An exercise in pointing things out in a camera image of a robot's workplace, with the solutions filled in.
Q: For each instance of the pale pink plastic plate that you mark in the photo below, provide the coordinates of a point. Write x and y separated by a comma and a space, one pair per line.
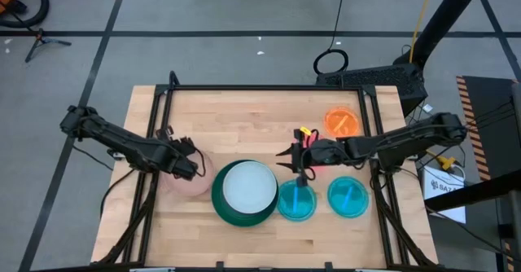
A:
191, 186

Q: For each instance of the clear teal plastic plate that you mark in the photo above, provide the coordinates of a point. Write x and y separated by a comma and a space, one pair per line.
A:
348, 197
295, 203

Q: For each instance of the black floor tripod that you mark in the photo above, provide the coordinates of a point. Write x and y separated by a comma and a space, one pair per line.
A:
40, 40

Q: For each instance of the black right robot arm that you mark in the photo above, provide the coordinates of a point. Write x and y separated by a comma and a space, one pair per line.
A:
407, 139

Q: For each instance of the black camera stand pole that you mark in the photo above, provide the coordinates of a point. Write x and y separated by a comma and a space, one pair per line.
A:
443, 15

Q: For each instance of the black metal table frame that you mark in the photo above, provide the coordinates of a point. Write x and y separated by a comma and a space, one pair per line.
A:
264, 88

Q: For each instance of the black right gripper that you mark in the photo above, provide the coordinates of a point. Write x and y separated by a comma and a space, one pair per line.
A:
325, 152

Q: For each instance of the hazard striped black platform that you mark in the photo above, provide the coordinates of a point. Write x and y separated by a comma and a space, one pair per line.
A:
488, 121

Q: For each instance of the black horizontal beam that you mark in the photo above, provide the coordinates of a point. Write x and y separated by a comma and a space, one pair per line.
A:
472, 192

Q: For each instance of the white printed paper sign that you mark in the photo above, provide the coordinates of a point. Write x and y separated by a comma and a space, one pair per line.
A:
443, 190

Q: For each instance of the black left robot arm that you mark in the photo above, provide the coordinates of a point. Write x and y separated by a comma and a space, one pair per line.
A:
122, 139

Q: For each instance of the light green plastic plate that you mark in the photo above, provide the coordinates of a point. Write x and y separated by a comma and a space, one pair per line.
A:
249, 186

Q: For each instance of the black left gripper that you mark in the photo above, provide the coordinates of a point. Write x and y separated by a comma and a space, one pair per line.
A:
183, 167

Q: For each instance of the black computer case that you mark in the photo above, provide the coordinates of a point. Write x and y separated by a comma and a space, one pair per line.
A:
374, 78

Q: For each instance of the large green bowl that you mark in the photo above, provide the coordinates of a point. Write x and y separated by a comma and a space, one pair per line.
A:
244, 219

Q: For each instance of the clear orange plastic plate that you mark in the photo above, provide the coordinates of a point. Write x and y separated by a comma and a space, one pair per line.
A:
342, 122

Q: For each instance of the yellow power plug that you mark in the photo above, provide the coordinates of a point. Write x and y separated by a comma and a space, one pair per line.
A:
445, 162

